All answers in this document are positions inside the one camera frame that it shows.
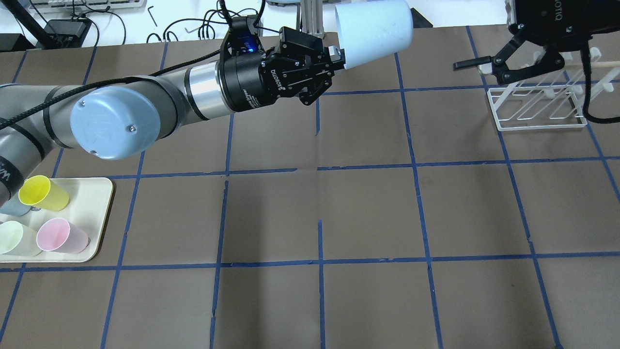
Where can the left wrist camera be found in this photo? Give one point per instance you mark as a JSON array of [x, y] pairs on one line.
[[242, 37]]

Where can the yellow plastic cup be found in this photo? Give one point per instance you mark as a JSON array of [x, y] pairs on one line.
[[41, 192]]

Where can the white wire cup rack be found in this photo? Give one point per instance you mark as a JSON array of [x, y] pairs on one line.
[[554, 103]]

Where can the light blue plastic cup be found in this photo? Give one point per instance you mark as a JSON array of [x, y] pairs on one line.
[[371, 30]]

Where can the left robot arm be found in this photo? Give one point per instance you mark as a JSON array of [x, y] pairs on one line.
[[122, 117]]

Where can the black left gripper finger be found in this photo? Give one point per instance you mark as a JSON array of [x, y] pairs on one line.
[[337, 58]]

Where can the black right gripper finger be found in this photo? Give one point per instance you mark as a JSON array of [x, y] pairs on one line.
[[549, 60], [471, 63]]

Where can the pale green plastic cup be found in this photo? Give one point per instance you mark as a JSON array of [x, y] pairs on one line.
[[16, 239]]

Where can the pink plastic cup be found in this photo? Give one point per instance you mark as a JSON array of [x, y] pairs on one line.
[[61, 236]]

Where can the cream plastic tray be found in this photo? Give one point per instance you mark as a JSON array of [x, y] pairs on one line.
[[89, 203]]

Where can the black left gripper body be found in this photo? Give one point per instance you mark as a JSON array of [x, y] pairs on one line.
[[243, 83]]

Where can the aluminium frame post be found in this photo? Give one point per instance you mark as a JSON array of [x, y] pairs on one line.
[[310, 19]]

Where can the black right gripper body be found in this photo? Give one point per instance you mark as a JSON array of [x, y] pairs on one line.
[[550, 22]]

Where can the black allen key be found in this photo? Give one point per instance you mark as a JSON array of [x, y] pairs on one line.
[[149, 9]]

